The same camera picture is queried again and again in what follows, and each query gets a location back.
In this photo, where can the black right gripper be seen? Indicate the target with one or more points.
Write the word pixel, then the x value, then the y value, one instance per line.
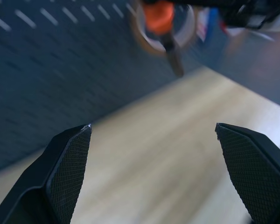
pixel 238 11

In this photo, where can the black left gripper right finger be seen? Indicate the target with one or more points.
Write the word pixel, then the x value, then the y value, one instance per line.
pixel 254 168

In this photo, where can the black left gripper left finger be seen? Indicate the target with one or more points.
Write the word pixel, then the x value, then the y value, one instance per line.
pixel 60 172

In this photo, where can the clear tape roll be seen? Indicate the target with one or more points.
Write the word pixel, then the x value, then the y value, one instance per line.
pixel 186 30

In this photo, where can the dark blue slotted pegboard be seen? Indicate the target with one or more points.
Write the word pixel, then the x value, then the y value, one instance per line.
pixel 49 70

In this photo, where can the red white blue tool package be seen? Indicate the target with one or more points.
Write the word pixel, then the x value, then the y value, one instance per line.
pixel 206 23

